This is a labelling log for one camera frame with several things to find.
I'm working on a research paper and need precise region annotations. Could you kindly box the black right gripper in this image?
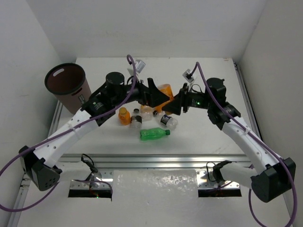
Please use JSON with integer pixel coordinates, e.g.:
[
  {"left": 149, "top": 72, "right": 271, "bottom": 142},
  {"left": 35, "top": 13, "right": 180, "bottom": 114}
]
[{"left": 162, "top": 82, "right": 213, "bottom": 114}]

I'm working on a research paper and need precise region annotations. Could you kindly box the clear Pepsi bottle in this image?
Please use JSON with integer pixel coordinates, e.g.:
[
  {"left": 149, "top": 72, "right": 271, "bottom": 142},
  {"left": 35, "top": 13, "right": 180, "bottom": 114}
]
[{"left": 153, "top": 110, "right": 178, "bottom": 130}]

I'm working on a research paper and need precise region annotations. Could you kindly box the orange bottle orange cap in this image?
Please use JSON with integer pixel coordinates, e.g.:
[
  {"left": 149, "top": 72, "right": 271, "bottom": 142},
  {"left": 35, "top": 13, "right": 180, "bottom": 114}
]
[{"left": 155, "top": 104, "right": 165, "bottom": 112}]

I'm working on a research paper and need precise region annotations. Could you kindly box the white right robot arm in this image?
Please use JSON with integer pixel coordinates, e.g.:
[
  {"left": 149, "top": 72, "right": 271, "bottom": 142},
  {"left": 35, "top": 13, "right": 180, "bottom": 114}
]
[{"left": 162, "top": 78, "right": 296, "bottom": 202}]

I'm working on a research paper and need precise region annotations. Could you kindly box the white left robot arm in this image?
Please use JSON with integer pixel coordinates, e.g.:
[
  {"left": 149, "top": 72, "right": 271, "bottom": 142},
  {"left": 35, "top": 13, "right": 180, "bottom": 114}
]
[{"left": 21, "top": 72, "right": 169, "bottom": 191}]

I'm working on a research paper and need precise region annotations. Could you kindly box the brown plastic waste bin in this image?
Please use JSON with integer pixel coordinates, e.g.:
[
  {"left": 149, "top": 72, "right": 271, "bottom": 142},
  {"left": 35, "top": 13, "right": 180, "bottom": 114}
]
[{"left": 45, "top": 63, "right": 92, "bottom": 114}]

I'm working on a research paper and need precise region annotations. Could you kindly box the clear bottle yellow cap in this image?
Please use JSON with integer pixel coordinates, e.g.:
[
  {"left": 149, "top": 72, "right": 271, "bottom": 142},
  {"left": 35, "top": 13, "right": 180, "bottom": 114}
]
[{"left": 140, "top": 105, "right": 153, "bottom": 122}]

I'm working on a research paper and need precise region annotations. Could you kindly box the clear bottle black label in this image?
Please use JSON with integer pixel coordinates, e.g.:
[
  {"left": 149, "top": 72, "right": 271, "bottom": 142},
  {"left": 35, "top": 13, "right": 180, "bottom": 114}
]
[{"left": 130, "top": 108, "right": 143, "bottom": 134}]

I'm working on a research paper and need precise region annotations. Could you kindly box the crushed green bottle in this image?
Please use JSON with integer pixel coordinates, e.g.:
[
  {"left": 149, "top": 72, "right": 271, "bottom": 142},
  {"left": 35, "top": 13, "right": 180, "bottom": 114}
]
[{"left": 140, "top": 127, "right": 171, "bottom": 141}]

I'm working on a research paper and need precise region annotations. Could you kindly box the small orange juice bottle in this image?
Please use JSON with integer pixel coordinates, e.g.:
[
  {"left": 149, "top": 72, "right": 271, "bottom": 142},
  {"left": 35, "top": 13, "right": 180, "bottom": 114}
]
[{"left": 118, "top": 107, "right": 131, "bottom": 125}]

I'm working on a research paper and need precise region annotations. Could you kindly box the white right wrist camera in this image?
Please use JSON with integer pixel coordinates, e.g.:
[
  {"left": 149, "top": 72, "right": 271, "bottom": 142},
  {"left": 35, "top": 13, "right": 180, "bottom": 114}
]
[{"left": 182, "top": 69, "right": 196, "bottom": 83}]

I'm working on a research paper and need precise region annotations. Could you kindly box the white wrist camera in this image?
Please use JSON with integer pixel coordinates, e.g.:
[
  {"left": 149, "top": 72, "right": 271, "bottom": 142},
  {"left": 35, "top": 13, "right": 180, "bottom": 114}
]
[
  {"left": 182, "top": 69, "right": 196, "bottom": 83},
  {"left": 127, "top": 59, "right": 146, "bottom": 77}
]

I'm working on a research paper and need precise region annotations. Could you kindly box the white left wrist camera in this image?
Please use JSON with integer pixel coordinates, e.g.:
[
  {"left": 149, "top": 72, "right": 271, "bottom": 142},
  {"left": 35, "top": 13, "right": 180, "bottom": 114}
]
[{"left": 127, "top": 59, "right": 146, "bottom": 77}]

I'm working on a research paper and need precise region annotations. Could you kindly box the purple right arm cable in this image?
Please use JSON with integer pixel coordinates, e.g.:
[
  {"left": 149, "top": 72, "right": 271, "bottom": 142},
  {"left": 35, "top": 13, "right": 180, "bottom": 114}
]
[{"left": 192, "top": 61, "right": 297, "bottom": 227}]

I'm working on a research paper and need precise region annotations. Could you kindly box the aluminium front rail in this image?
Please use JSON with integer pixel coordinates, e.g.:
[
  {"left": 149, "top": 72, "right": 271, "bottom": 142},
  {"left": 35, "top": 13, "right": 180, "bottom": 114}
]
[{"left": 56, "top": 153, "right": 254, "bottom": 190}]

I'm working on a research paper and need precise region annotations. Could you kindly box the aluminium rail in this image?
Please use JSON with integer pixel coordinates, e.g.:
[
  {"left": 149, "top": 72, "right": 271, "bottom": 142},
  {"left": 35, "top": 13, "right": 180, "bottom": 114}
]
[
  {"left": 7, "top": 100, "right": 63, "bottom": 227},
  {"left": 233, "top": 62, "right": 262, "bottom": 140},
  {"left": 56, "top": 153, "right": 254, "bottom": 190}
]

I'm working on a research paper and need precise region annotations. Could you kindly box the aluminium right side rail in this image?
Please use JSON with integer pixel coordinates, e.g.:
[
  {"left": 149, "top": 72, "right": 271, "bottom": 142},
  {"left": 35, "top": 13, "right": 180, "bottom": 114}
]
[{"left": 233, "top": 62, "right": 262, "bottom": 140}]

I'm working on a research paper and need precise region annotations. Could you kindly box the aluminium left side rail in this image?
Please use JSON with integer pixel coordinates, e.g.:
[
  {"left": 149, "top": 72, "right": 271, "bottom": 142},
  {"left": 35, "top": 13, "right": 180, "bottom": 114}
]
[{"left": 7, "top": 100, "right": 63, "bottom": 227}]

